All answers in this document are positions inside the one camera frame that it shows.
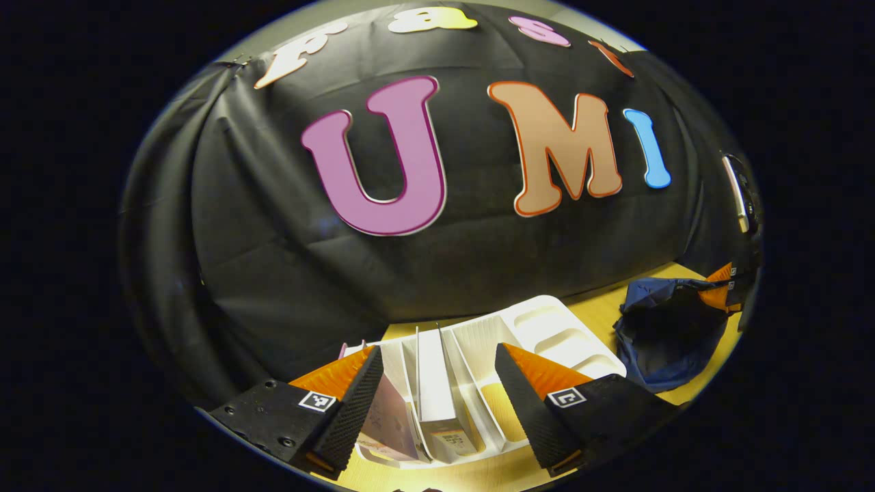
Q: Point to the pink book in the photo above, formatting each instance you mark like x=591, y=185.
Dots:
x=393, y=424

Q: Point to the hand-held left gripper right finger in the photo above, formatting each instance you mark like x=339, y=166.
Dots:
x=526, y=417

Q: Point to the white bookshelf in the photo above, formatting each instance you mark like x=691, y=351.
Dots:
x=547, y=328

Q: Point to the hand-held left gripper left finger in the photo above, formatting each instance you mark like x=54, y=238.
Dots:
x=352, y=417

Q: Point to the blue schoolbag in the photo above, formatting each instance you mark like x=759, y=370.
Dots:
x=666, y=342

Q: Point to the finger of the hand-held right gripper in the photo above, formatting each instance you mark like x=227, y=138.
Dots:
x=726, y=273
x=721, y=299

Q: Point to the black backdrop cloth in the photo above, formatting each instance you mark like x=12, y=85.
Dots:
x=273, y=225

